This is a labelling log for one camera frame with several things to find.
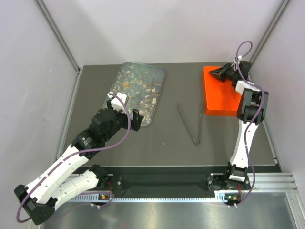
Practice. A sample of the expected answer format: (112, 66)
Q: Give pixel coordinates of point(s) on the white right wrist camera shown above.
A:
(238, 59)

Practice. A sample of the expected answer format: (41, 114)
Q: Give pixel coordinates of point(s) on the orange box lid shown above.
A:
(215, 90)

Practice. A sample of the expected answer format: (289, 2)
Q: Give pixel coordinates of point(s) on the aluminium slotted rail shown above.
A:
(261, 183)

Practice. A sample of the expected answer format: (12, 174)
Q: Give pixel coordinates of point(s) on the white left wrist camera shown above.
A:
(117, 102)

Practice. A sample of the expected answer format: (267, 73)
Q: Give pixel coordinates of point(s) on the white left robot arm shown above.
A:
(43, 196)

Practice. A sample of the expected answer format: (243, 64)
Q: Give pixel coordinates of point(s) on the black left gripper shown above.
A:
(137, 119)

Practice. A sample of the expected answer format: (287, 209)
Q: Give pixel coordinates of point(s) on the orange chocolate box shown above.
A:
(224, 108)

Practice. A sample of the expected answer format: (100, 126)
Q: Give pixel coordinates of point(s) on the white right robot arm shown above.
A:
(251, 112)

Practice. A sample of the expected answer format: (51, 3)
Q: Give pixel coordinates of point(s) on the blue floral serving tray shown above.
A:
(145, 85)

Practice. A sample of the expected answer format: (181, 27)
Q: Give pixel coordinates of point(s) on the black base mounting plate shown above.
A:
(166, 182)

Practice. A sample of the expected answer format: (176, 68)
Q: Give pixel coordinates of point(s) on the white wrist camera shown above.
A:
(238, 59)
(117, 102)

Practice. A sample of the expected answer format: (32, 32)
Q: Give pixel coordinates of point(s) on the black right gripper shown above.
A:
(220, 72)

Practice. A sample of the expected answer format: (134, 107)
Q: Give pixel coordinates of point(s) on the metal serving tongs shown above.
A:
(193, 127)

